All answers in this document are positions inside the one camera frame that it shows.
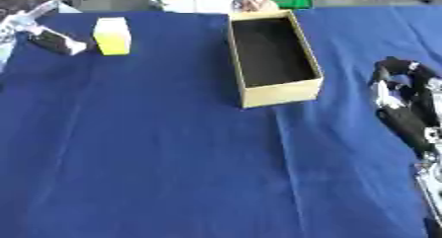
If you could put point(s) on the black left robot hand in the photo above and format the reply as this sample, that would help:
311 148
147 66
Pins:
53 41

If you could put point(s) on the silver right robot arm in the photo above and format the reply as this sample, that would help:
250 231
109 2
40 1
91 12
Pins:
431 182

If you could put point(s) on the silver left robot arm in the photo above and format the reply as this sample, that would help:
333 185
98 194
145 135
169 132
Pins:
18 20

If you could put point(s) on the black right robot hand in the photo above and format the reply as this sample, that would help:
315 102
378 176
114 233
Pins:
406 120

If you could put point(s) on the yellow rectangular block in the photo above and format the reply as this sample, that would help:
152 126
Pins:
113 37

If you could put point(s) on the tan cardboard box black inside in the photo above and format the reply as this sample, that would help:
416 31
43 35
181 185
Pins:
275 56

